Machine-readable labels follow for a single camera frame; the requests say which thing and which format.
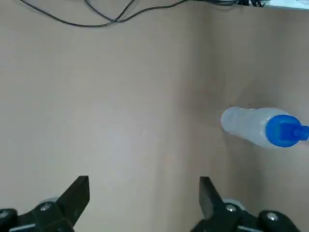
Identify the thin black cable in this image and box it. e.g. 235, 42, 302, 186
20, 0, 136, 28
84, 0, 242, 23

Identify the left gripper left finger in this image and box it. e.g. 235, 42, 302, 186
0, 175, 91, 232

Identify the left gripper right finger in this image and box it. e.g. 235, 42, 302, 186
190, 176, 300, 232

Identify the clear drink bottle blue cap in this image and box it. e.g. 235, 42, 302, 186
220, 106, 309, 149

